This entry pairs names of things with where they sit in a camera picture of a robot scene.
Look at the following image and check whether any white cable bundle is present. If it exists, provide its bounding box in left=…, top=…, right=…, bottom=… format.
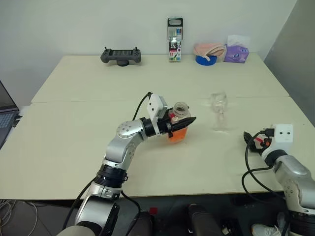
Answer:
left=0, top=199, right=38, bottom=236

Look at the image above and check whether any bottle with orange liquid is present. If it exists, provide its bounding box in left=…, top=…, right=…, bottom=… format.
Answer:
left=166, top=101, right=192, bottom=144

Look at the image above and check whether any pink towel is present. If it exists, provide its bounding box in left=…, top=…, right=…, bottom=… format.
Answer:
left=192, top=43, right=227, bottom=61

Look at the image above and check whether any blue tape roll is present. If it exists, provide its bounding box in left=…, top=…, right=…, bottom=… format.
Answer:
left=195, top=54, right=218, bottom=67

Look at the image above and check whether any dark rounded shape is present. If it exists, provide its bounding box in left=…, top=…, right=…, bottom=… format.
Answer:
left=132, top=210, right=155, bottom=236
left=188, top=203, right=223, bottom=236

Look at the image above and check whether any clear wine glass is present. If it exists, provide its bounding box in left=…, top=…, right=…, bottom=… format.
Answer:
left=209, top=91, right=235, bottom=132

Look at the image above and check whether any marker pen pack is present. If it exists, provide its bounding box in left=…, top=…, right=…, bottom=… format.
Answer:
left=167, top=17, right=184, bottom=63

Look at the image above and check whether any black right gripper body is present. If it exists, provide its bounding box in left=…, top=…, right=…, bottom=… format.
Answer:
left=260, top=136, right=272, bottom=152

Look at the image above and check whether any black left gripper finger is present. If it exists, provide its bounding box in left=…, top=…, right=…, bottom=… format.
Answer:
left=169, top=116, right=198, bottom=133

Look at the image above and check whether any white sneaker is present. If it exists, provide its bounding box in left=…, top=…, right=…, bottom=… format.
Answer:
left=251, top=213, right=291, bottom=236

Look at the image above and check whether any grey laptop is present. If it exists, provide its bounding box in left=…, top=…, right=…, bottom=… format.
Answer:
left=0, top=79, right=20, bottom=148

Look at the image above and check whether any grey handheld remote controller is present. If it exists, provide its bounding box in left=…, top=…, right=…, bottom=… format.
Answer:
left=100, top=46, right=143, bottom=67

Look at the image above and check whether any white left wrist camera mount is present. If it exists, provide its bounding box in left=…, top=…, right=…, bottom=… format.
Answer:
left=146, top=93, right=169, bottom=136

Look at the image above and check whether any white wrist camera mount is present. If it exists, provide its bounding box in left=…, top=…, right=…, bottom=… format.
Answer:
left=260, top=123, right=294, bottom=161
left=146, top=93, right=169, bottom=136

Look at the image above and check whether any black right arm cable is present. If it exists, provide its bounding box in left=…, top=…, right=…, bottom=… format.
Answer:
left=241, top=127, right=286, bottom=200

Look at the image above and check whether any purple tissue pack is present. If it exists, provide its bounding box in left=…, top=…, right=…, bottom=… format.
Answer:
left=223, top=34, right=251, bottom=64

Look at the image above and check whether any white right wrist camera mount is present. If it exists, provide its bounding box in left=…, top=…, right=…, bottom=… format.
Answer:
left=260, top=123, right=294, bottom=161

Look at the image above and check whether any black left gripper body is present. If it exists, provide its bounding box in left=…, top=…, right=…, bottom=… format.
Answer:
left=157, top=114, right=174, bottom=136

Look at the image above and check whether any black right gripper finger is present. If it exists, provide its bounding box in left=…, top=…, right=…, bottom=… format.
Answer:
left=243, top=131, right=255, bottom=145
left=248, top=143, right=262, bottom=154

